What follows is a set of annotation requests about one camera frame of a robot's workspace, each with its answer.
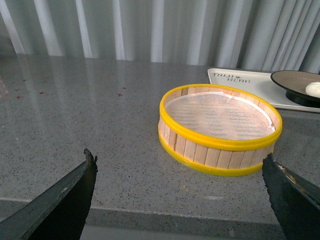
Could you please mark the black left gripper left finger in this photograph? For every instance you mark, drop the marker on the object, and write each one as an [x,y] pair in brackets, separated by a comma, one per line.
[60,212]

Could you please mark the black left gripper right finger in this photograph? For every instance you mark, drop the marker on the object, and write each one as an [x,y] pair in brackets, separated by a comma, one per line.
[294,200]

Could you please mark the white steamed bun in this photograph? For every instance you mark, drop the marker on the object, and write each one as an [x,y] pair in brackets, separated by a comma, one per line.
[313,89]

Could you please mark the brown plate with black rim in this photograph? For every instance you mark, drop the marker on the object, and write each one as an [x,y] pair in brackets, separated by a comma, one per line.
[295,83]

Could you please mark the cream bear tray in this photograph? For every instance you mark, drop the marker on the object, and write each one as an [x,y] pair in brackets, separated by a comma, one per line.
[259,84]

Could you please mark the yellow-rimmed bamboo steamer basket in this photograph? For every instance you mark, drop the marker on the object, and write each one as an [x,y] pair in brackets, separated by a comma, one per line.
[217,129]

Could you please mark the grey pleated curtain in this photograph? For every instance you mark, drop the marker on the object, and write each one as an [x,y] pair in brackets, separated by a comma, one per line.
[267,35]

